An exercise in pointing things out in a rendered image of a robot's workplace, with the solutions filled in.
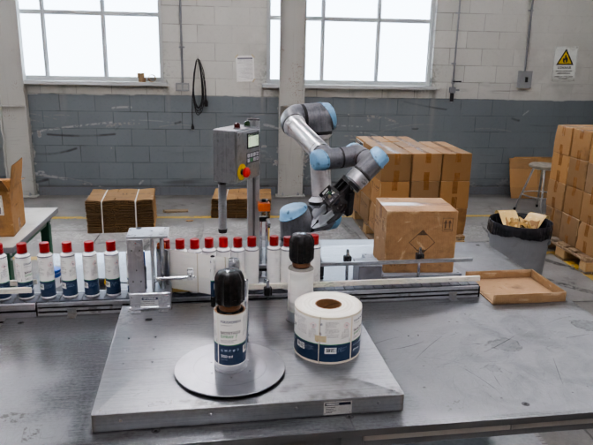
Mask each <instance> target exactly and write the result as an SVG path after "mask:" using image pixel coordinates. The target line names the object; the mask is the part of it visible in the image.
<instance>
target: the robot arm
mask: <svg viewBox="0 0 593 445"><path fill-rule="evenodd" d="M336 125H337V118H336V114H335V111H334V108H333V106H332V105H331V104H329V103H328V102H315V103H304V104H294V105H291V106H290V107H288V108H287V109H285V110H284V112H283V113H282V115H281V128H282V130H283V131H284V133H285V134H286V135H287V136H289V137H291V138H293V139H294V140H295V141H296V142H297V143H298V144H299V145H300V146H301V147H302V148H303V149H304V151H305V152H306V153H307V154H308V155H309V156H310V168H311V182H312V197H311V198H310V199H309V206H307V205H306V204H305V203H303V202H298V203H290V204H288V205H285V206H284V207H282V208H281V210H280V218H279V220H280V230H281V242H280V247H281V248H282V247H283V237H284V236H291V235H292V234H293V233H296V232H308V233H311V232H316V231H322V230H331V229H335V228H337V227H338V226H339V224H340V223H341V220H342V214H345V215H346V216H350V215H352V214H353V205H354V196H355V193H354V192H353V191H355V192H356V193H358V192H359V191H360V190H362V189H363V188H364V187H365V186H366V185H367V184H368V183H369V182H370V181H371V180H372V179H373V178H374V177H375V176H376V175H377V174H378V173H379V172H380V171H381V170H382V169H383V168H384V166H385V165H386V164H387V163H388V162H389V157H388V156H387V154H386V153H385V152H384V151H383V150H382V149H381V148H380V147H373V148H372V149H371V150H369V149H367V148H365V147H364V146H362V145H360V144H357V143H350V144H348V145H347V146H346V147H336V148H331V147H330V146H329V138H330V137H331V135H332V130H333V129H335V127H336ZM348 167H354V168H353V169H352V170H351V171H350V172H349V173H348V174H347V175H346V176H344V175H343V176H342V177H341V179H340V180H339V181H338V182H337V183H336V184H335V185H334V186H332V185H331V170H332V169H340V168H348ZM359 189H360V190H359Z"/></svg>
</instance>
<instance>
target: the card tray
mask: <svg viewBox="0 0 593 445"><path fill-rule="evenodd" d="M465 275H480V281H475V282H477V283H478V284H479V286H480V292H479V293H480V294H481V295H482V296H483V297H485V298H486V299H487V300H488V301H489V302H491V303H492V304H493V305H506V304H525V303H544V302H564V301H566V296H567V292H566V291H565V290H562V289H561V288H560V287H559V286H557V285H556V284H554V283H552V282H551V281H549V280H548V279H546V278H545V277H543V276H542V275H540V274H538V272H536V271H535V270H533V269H513V270H489V271H466V274H465Z"/></svg>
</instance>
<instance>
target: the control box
mask: <svg viewBox="0 0 593 445"><path fill-rule="evenodd" d="M240 127H241V129H238V130H237V129H234V125H231V126H226V127H221V128H216V129H213V147H214V182H222V183H229V184H237V183H240V182H243V181H245V180H248V179H251V178H254V177H257V176H258V175H259V160H258V161H256V162H251V163H248V164H247V153H250V152H254V151H257V150H259V146H258V147H253V148H250V149H247V133H251V132H259V128H258V127H257V126H251V127H244V125H243V124H241V125H240ZM245 167H248V168H249V169H250V171H251V175H250V176H249V177H244V176H243V175H241V169H244V168H245Z"/></svg>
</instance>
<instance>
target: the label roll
mask: <svg viewBox="0 0 593 445"><path fill-rule="evenodd" d="M361 320H362V303H361V302H360V300H358V299H357V298H355V297H353V296H351V295H349V294H345V293H341V292H336V291H314V292H310V293H306V294H304V295H302V296H300V297H298V298H297V299H296V301H295V327H294V350H295V352H296V354H297V355H298V356H299V357H301V358H304V359H306V360H308V361H311V362H314V363H319V364H340V363H344V362H348V361H350V360H352V359H353V358H355V357H356V356H357V355H358V354H359V351H360V337H361Z"/></svg>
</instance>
